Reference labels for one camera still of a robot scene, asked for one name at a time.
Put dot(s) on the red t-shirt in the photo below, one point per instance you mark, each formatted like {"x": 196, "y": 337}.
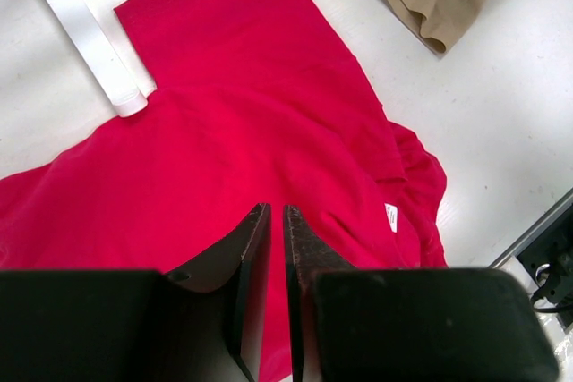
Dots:
{"x": 257, "y": 101}

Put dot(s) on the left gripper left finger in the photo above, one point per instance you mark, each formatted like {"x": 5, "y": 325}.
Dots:
{"x": 202, "y": 321}

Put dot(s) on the white clothes rack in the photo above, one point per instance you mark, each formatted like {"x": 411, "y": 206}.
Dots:
{"x": 99, "y": 55}

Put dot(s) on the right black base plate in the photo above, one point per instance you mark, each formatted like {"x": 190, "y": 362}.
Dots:
{"x": 548, "y": 260}

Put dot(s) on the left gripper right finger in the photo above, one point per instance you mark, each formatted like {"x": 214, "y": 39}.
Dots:
{"x": 460, "y": 324}

